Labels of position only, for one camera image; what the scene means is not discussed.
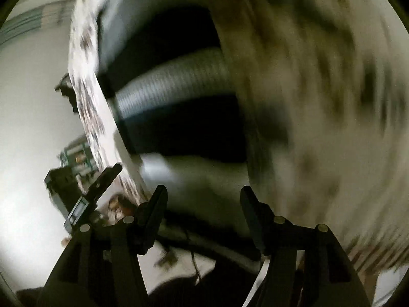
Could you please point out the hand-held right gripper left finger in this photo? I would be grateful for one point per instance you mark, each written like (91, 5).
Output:
(153, 217)

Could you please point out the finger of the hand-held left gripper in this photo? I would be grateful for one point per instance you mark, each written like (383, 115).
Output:
(102, 184)

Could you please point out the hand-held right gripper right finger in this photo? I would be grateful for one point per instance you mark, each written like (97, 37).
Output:
(255, 217)

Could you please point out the striped knit sweater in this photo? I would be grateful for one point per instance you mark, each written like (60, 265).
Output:
(179, 80)

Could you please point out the green storage rack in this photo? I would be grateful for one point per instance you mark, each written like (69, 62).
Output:
(78, 156)

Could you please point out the dark box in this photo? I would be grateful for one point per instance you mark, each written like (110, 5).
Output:
(62, 185)

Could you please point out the black crumpled cloth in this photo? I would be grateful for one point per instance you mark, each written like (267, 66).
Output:
(67, 91)

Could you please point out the floral bed sheet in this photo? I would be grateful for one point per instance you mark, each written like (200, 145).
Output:
(319, 102)

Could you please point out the grey-green curtain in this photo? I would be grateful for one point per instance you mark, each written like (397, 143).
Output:
(22, 25)

